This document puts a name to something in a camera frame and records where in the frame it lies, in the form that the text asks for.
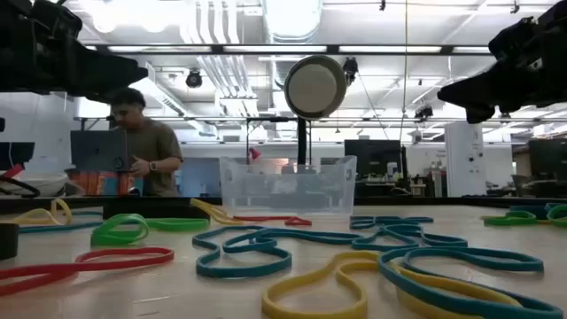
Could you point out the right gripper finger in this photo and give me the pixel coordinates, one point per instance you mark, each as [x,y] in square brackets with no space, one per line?
[480,115]
[478,91]

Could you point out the long red rubber band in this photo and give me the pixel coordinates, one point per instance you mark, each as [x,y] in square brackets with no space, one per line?
[44,270]

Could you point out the black ceiling spotlight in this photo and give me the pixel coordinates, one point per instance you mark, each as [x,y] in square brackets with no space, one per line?
[424,111]
[193,79]
[350,66]

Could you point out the dark laptop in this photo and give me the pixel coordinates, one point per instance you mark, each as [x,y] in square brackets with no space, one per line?
[97,150]

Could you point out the clear plastic bin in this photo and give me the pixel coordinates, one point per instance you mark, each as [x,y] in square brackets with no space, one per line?
[248,195]

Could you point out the person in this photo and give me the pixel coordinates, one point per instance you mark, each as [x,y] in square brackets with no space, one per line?
[155,142]

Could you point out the small red lamp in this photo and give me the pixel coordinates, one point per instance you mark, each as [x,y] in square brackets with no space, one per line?
[254,153]

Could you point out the orange cardboard box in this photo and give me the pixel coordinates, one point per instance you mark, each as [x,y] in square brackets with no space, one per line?
[104,182]

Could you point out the white bowl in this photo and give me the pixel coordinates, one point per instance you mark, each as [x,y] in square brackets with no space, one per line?
[42,181]

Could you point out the black monitor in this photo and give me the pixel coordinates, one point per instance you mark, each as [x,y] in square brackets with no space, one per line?
[374,157]
[15,154]

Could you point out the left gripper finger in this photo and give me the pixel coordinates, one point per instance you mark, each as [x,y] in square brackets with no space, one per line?
[102,73]
[99,97]

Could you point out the black desk lamp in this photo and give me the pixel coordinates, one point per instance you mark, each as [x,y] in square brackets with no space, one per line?
[315,87]

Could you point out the yellow rubber band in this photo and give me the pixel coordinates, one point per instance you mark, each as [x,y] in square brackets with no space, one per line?
[31,220]
[305,280]
[212,212]

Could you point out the small green rubber band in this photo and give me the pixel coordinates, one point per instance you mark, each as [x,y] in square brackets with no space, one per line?
[111,239]

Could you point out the white cabinet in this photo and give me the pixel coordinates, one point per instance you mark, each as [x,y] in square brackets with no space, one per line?
[465,159]

